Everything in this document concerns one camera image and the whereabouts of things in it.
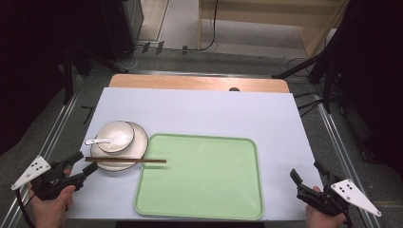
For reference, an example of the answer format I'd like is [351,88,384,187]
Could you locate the black metal stand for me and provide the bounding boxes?
[61,44,129,106]
[271,49,337,116]

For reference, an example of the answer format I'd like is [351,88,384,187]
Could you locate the light wooden shelf unit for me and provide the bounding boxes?
[197,0,352,59]

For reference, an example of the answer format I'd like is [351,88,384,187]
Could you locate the black cabinet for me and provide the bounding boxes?
[100,0,145,63]

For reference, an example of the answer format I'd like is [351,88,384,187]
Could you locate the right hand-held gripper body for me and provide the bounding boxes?
[296,175,382,219]

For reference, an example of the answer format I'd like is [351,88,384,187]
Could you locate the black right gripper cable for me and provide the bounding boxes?
[343,208,355,228]

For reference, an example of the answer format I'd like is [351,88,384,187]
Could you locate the white floor cable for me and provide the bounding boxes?
[122,44,142,71]

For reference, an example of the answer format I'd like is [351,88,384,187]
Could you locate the white ceramic bowl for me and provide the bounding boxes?
[95,120,136,154]

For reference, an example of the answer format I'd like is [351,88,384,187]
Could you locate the brown wooden chopstick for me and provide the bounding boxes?
[85,159,167,164]
[85,156,167,162]

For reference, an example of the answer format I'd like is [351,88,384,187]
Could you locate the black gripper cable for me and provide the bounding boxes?
[343,208,355,228]
[14,188,36,228]

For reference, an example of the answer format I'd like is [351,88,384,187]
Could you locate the white dark-rimmed plate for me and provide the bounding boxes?
[89,121,149,173]

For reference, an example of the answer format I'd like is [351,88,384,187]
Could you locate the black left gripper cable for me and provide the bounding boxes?
[14,188,36,228]

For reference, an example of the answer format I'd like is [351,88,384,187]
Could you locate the person's left hand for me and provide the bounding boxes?
[28,182,77,228]

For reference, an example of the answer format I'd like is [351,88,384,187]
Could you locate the black floor cables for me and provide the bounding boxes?
[293,90,328,119]

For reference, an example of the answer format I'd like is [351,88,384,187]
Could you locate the metal floor rail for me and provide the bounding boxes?
[89,69,297,79]
[0,73,86,228]
[317,102,383,228]

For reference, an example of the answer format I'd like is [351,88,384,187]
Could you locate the person's right hand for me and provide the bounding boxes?
[305,203,348,228]

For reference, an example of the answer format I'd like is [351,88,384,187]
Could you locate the long black hanging cable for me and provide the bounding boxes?
[182,0,221,53]

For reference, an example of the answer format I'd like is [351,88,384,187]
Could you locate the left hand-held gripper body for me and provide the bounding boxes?
[10,155,86,201]

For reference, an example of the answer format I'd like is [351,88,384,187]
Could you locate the black curtain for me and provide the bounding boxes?
[0,0,107,157]
[326,0,403,180]

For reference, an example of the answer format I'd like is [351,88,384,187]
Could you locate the green plastic tray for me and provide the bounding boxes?
[133,133,264,221]

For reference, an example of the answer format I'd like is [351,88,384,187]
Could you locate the white ceramic spoon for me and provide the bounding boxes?
[84,132,132,146]

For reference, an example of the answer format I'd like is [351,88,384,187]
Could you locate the white table sheet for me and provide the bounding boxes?
[66,87,324,222]

